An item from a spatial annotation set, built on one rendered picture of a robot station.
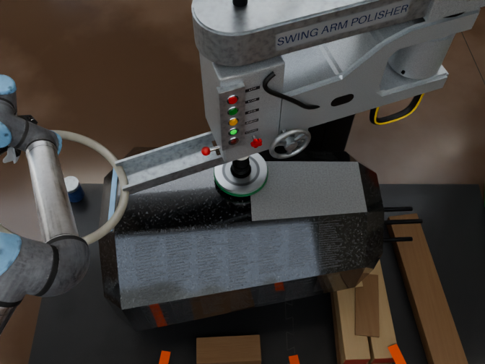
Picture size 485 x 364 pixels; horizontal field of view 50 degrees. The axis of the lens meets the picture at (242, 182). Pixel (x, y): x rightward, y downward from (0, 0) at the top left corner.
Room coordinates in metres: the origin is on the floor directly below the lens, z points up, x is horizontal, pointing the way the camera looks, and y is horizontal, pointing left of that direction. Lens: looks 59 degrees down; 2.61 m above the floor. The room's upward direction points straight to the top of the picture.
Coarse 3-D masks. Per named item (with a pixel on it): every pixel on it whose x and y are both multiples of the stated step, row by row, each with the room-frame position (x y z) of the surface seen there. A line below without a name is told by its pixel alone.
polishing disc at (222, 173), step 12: (252, 156) 1.18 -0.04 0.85; (216, 168) 1.12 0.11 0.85; (228, 168) 1.12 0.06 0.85; (252, 168) 1.12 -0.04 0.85; (264, 168) 1.12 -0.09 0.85; (228, 180) 1.06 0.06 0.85; (240, 180) 1.06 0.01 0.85; (252, 180) 1.06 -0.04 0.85; (264, 180) 1.06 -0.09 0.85; (240, 192) 1.01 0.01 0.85
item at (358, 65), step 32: (384, 32) 1.20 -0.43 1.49; (416, 32) 1.20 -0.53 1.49; (448, 32) 1.24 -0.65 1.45; (288, 64) 1.18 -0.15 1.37; (320, 64) 1.18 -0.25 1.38; (352, 64) 1.14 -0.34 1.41; (384, 64) 1.17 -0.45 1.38; (288, 96) 1.04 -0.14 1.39; (320, 96) 1.10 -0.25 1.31; (352, 96) 1.14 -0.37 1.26; (384, 96) 1.19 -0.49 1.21; (288, 128) 1.06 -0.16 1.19
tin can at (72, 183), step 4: (68, 176) 1.52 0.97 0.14; (72, 176) 1.51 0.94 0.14; (64, 180) 1.49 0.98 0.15; (68, 180) 1.49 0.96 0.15; (72, 180) 1.49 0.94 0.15; (76, 180) 1.49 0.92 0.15; (68, 184) 1.46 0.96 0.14; (72, 184) 1.46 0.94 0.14; (76, 184) 1.46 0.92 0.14; (68, 188) 1.44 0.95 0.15; (72, 188) 1.44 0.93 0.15; (76, 188) 1.44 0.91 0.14; (80, 188) 1.47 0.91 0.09; (68, 192) 1.42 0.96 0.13; (72, 192) 1.42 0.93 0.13; (76, 192) 1.43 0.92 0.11; (80, 192) 1.45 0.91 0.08; (72, 196) 1.42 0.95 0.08; (76, 196) 1.43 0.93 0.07; (80, 196) 1.44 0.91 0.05; (72, 200) 1.42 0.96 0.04; (76, 200) 1.42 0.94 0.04; (80, 200) 1.43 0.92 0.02
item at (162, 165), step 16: (176, 144) 1.08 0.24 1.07; (192, 144) 1.10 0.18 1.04; (208, 144) 1.11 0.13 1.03; (128, 160) 1.02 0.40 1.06; (144, 160) 1.04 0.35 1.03; (160, 160) 1.04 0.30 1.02; (176, 160) 1.04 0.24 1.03; (192, 160) 1.04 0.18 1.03; (208, 160) 1.01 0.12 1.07; (128, 176) 0.98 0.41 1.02; (144, 176) 0.98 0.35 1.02; (160, 176) 0.95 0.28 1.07; (176, 176) 0.96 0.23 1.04
